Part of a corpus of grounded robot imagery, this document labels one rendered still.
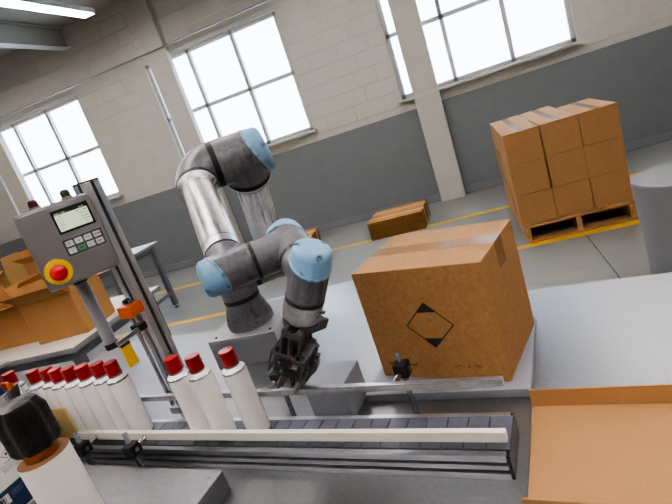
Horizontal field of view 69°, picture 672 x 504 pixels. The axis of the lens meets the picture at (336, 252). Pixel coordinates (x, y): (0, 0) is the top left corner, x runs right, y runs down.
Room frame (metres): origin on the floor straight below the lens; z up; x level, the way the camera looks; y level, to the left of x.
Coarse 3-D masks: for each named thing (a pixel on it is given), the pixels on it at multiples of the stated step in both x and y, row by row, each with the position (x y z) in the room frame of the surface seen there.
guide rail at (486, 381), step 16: (336, 384) 0.88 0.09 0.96; (352, 384) 0.86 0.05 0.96; (368, 384) 0.84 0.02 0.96; (384, 384) 0.83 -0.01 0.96; (400, 384) 0.81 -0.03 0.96; (416, 384) 0.79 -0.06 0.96; (432, 384) 0.78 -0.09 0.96; (448, 384) 0.77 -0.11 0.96; (464, 384) 0.75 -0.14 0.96; (480, 384) 0.74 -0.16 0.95; (496, 384) 0.73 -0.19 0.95; (144, 400) 1.13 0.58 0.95; (160, 400) 1.11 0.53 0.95
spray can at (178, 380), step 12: (168, 360) 1.00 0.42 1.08; (180, 360) 1.01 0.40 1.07; (168, 372) 1.00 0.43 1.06; (180, 372) 1.00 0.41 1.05; (180, 384) 0.98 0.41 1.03; (180, 396) 0.98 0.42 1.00; (192, 396) 0.99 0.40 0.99; (192, 408) 0.98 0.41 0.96; (192, 420) 0.98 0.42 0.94; (204, 420) 0.99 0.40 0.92
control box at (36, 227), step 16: (48, 208) 1.16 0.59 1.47; (16, 224) 1.13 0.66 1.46; (32, 224) 1.14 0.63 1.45; (48, 224) 1.15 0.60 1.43; (96, 224) 1.19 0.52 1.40; (32, 240) 1.13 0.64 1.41; (48, 240) 1.15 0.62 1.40; (32, 256) 1.13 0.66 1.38; (48, 256) 1.14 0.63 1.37; (64, 256) 1.15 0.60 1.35; (80, 256) 1.17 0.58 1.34; (96, 256) 1.18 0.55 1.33; (112, 256) 1.20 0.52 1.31; (48, 272) 1.13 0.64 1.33; (80, 272) 1.16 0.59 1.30; (96, 272) 1.18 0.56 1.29; (48, 288) 1.14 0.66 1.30
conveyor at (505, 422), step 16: (480, 416) 0.76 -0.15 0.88; (496, 416) 0.74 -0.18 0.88; (512, 416) 0.73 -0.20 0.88; (336, 448) 0.81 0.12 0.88; (352, 448) 0.79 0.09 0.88; (368, 448) 0.78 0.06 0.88; (384, 448) 0.76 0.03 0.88; (400, 448) 0.75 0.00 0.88; (416, 448) 0.73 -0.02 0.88; (432, 448) 0.72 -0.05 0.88; (448, 448) 0.71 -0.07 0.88; (464, 448) 0.69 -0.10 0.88; (480, 448) 0.68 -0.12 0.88; (496, 448) 0.67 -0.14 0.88
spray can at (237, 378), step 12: (228, 348) 0.95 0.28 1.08; (228, 360) 0.93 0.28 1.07; (228, 372) 0.93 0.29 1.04; (240, 372) 0.93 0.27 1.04; (228, 384) 0.93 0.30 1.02; (240, 384) 0.92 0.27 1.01; (252, 384) 0.94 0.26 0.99; (240, 396) 0.92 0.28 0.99; (252, 396) 0.93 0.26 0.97; (240, 408) 0.92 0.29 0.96; (252, 408) 0.92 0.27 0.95; (252, 420) 0.92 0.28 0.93; (264, 420) 0.93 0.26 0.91
